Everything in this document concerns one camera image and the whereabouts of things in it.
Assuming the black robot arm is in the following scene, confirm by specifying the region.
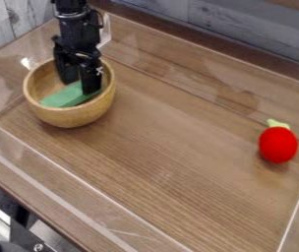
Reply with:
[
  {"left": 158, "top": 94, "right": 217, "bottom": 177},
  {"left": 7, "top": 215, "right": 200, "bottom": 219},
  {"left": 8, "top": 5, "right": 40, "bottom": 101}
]
[{"left": 51, "top": 0, "right": 105, "bottom": 95}]

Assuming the black metal equipment base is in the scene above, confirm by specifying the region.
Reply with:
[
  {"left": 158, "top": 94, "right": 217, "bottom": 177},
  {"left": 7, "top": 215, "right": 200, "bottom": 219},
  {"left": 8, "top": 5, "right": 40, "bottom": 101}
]
[{"left": 0, "top": 223, "right": 60, "bottom": 252}]

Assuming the green rectangular block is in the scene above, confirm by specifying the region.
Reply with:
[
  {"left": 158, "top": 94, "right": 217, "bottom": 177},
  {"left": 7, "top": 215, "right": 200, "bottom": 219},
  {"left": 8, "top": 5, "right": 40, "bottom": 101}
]
[{"left": 39, "top": 82, "right": 105, "bottom": 108}]

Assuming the clear acrylic corner bracket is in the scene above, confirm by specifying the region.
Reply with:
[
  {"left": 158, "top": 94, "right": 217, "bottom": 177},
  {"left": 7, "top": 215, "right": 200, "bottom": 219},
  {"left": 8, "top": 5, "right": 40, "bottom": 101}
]
[{"left": 98, "top": 13, "right": 113, "bottom": 48}]

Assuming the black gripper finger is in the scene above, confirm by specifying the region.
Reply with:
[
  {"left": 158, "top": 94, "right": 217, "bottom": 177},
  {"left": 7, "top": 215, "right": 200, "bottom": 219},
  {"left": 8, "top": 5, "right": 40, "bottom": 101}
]
[
  {"left": 80, "top": 60, "right": 105, "bottom": 95},
  {"left": 54, "top": 52, "right": 79, "bottom": 85}
]

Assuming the clear acrylic tray wall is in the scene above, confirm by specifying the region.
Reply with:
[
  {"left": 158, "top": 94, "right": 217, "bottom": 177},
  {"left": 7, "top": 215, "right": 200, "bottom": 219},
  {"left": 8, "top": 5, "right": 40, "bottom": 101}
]
[{"left": 0, "top": 126, "right": 193, "bottom": 252}]

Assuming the wooden bowl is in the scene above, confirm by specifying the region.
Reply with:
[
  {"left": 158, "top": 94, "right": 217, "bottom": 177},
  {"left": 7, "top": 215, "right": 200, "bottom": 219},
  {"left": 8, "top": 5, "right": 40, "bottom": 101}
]
[{"left": 23, "top": 58, "right": 115, "bottom": 128}]

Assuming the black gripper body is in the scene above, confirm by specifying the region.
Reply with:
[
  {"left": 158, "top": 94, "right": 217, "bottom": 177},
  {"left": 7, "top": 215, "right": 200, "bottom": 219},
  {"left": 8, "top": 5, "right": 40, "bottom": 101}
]
[{"left": 52, "top": 9, "right": 105, "bottom": 68}]

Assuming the red plush strawberry toy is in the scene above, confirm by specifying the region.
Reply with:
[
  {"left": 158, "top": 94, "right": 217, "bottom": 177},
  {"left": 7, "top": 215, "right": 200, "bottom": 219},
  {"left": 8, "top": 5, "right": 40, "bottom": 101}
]
[{"left": 260, "top": 118, "right": 299, "bottom": 163}]

